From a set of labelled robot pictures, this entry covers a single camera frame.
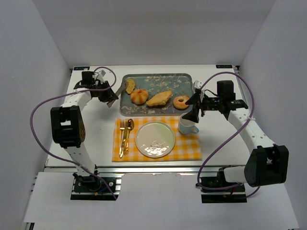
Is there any glazed ring donut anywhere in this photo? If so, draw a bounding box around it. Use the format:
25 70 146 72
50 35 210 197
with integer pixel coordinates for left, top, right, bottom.
173 95 189 110

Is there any golden croissant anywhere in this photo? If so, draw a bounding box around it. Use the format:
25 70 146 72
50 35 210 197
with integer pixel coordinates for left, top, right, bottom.
146 91 172 107

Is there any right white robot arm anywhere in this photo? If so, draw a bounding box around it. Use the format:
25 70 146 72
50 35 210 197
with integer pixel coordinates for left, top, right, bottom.
183 80 289 188

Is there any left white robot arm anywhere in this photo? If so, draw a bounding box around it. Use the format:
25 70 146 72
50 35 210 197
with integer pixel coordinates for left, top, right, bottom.
50 80 127 178

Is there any white and blue mug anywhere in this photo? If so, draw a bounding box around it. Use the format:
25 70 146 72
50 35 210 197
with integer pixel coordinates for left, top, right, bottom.
178 113 199 135

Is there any round striped bun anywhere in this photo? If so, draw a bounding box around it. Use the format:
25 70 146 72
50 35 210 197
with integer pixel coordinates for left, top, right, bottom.
130 89 149 105

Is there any gold fork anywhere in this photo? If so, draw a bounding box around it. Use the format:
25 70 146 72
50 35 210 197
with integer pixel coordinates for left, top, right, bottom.
119 119 125 158

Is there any gold spoon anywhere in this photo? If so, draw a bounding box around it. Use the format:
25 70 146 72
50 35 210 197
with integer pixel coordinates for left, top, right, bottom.
124 119 134 155

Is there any right blue corner label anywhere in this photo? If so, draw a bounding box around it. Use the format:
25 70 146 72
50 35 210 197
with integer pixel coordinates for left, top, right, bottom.
215 64 233 69

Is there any blue corner label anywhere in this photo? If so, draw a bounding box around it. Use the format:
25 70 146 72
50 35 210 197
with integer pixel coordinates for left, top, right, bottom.
73 66 90 71
215 64 233 69

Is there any left blue corner label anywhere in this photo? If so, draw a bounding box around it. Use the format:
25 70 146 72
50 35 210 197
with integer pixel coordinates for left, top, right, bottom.
73 66 90 71

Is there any yellow checkered placemat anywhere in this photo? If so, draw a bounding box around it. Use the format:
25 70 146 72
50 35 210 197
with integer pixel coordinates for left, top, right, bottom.
112 116 202 162

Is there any white round plate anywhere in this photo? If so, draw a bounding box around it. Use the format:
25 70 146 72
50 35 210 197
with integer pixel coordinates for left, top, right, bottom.
135 121 176 159

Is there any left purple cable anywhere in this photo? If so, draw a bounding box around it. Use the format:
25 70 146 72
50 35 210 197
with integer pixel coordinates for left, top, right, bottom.
30 66 118 200

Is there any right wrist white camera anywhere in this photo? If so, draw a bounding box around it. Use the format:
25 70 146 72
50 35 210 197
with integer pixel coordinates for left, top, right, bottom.
192 80 205 101

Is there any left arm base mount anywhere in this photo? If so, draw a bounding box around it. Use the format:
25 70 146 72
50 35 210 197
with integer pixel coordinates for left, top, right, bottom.
70 170 123 201

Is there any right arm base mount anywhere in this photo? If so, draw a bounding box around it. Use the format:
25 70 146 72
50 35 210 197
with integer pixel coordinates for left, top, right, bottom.
196 168 247 204

